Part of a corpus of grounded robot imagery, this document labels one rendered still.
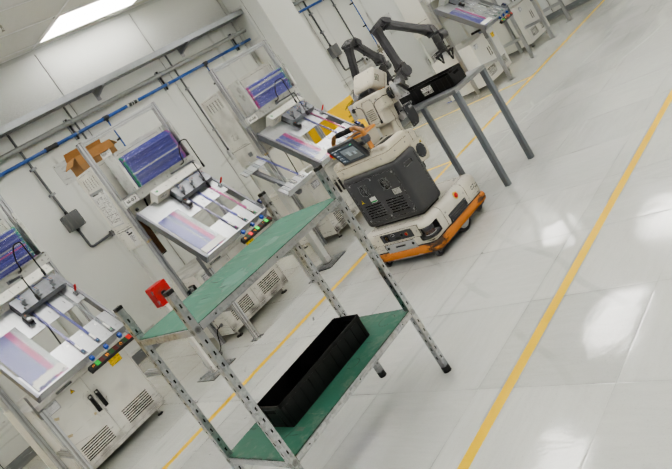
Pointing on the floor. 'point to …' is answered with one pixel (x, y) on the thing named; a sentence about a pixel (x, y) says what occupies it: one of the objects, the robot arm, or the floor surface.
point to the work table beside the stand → (474, 122)
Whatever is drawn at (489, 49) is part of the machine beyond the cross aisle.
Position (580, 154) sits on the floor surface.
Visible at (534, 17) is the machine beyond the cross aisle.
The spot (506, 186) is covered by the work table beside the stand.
